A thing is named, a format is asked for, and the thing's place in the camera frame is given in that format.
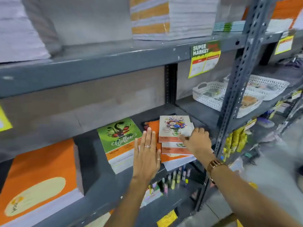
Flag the long white plastic basket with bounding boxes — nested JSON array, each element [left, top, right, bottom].
[[192, 81, 265, 119]]

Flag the group of yellow glue bottles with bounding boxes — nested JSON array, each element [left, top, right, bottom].
[[222, 126, 248, 161]]

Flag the person's left hand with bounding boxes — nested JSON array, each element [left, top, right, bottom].
[[132, 127, 162, 180]]

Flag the stack of pastel sticky notes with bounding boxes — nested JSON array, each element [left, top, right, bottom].
[[140, 183, 164, 208]]

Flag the person's right hand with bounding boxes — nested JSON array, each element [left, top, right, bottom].
[[179, 127, 215, 165]]

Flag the colourful small packets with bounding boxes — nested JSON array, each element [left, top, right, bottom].
[[247, 82, 276, 90]]

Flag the green small packets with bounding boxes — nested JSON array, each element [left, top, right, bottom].
[[203, 88, 222, 98]]

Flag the person's left forearm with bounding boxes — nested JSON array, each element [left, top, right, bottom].
[[104, 177, 157, 227]]

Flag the yellow patterned label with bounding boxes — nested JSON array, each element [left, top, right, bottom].
[[156, 210, 178, 227]]

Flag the white stack with orange stripes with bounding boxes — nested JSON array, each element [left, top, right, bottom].
[[129, 0, 221, 41]]

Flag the flower cover notebook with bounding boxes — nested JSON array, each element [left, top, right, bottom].
[[158, 115, 195, 143]]

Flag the row of small colourful bottles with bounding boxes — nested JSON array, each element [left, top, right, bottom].
[[161, 164, 192, 195]]

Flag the gold wristwatch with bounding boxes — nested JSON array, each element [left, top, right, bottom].
[[207, 159, 228, 185]]

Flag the white notebook stack shelf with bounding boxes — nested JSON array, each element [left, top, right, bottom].
[[0, 0, 62, 64]]

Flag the orange brown packet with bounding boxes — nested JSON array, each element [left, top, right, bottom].
[[240, 96, 258, 108]]

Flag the person's right forearm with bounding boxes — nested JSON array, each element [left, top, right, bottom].
[[209, 164, 301, 227]]

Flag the grey metal shelf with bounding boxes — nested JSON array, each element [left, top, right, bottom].
[[176, 28, 303, 163], [0, 0, 280, 227]]

